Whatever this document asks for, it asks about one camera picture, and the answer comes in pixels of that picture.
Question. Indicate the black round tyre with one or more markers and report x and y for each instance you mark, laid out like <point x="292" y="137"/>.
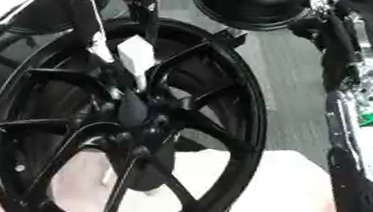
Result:
<point x="248" y="7"/>

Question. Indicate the black spoked wheel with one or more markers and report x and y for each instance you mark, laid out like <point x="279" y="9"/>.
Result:
<point x="235" y="117"/>

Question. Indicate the white pin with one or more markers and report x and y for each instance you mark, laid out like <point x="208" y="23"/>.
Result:
<point x="136" y="53"/>

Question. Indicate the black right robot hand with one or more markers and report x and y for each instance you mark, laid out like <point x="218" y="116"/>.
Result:
<point x="338" y="44"/>

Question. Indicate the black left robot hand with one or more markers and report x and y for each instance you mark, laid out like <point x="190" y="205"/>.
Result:
<point x="85" y="19"/>

